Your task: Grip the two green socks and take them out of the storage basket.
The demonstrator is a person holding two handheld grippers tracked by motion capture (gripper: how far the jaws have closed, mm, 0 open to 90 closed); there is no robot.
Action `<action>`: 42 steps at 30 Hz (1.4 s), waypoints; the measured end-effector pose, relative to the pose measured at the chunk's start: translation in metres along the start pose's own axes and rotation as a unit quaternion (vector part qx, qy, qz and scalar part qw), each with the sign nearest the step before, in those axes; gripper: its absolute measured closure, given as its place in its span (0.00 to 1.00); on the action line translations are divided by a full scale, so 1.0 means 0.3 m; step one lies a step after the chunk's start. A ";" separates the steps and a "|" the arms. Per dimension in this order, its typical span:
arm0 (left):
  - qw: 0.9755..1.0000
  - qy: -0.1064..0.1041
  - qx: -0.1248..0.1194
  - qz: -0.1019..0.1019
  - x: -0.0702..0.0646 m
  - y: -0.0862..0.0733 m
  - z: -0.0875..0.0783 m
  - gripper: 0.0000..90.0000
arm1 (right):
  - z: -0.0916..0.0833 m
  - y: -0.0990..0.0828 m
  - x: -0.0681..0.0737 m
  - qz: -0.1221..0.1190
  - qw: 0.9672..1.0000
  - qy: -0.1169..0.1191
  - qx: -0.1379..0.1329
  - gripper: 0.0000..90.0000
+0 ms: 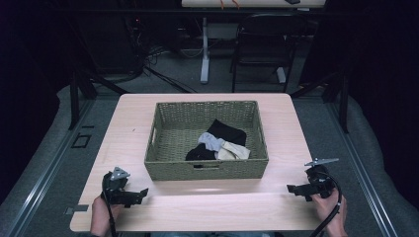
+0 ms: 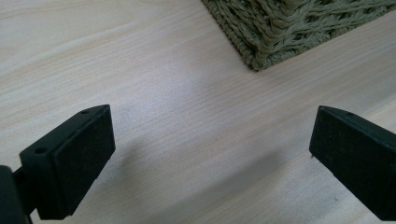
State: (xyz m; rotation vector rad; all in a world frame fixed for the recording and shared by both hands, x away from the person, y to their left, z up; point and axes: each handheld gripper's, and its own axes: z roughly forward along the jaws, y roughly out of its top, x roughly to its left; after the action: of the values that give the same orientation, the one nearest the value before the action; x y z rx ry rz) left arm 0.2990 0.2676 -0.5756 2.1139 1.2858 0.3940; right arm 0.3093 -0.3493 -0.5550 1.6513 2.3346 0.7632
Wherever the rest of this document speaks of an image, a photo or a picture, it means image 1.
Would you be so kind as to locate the black folding chair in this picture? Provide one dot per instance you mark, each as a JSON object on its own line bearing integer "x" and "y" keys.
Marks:
{"x": 263, "y": 36}

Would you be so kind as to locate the green woven basket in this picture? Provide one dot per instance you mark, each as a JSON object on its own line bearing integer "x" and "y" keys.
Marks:
{"x": 174, "y": 138}

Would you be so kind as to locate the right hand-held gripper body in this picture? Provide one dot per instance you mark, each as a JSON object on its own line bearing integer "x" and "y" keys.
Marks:
{"x": 319, "y": 184}

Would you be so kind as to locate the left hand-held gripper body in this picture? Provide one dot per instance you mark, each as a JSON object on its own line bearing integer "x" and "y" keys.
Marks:
{"x": 113, "y": 191}

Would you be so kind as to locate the white desk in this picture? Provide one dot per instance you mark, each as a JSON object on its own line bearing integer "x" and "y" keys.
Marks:
{"x": 205, "y": 65}

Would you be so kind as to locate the metal floor rail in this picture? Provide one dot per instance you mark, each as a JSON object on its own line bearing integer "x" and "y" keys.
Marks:
{"x": 362, "y": 171}
{"x": 49, "y": 168}

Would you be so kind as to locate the small black sock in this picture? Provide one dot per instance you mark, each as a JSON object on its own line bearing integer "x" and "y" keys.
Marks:
{"x": 199, "y": 154}

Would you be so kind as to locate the black metal stand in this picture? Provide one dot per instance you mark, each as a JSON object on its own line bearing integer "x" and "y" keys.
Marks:
{"x": 344, "y": 105}
{"x": 75, "y": 98}

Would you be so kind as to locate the person's right hand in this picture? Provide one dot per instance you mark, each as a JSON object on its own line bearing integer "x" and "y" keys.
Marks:
{"x": 331, "y": 210}

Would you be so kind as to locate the grey tape strip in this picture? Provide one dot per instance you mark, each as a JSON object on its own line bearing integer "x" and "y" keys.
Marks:
{"x": 77, "y": 208}

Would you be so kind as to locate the person's left hand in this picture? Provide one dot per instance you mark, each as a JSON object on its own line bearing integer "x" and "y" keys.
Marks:
{"x": 100, "y": 217}

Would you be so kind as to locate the large black sock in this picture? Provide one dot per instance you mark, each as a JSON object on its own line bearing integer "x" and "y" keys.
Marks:
{"x": 227, "y": 131}

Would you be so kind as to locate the beige sock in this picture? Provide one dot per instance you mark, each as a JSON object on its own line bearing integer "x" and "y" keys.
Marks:
{"x": 234, "y": 152}

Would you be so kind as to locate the small black device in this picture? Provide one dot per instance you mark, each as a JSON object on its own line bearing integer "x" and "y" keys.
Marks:
{"x": 292, "y": 1}

